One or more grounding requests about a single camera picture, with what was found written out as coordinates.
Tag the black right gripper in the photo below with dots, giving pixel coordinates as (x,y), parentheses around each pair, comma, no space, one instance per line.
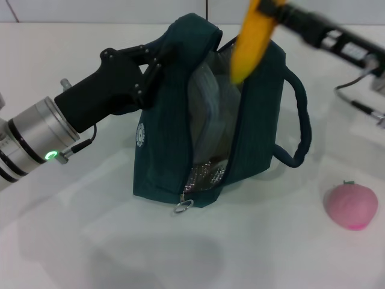
(331,39)

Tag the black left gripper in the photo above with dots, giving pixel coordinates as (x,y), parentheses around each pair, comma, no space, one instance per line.
(102,90)

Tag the yellow banana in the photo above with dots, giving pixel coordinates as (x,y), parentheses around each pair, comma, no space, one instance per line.
(249,51)

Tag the clear plastic lunch box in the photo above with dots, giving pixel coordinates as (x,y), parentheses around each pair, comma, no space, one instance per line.
(207,105)

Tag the dark teal fabric lunch bag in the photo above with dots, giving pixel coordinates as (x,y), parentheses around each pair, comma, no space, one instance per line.
(261,120)

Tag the pink toy peach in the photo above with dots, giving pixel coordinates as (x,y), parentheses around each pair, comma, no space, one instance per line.
(352,207)

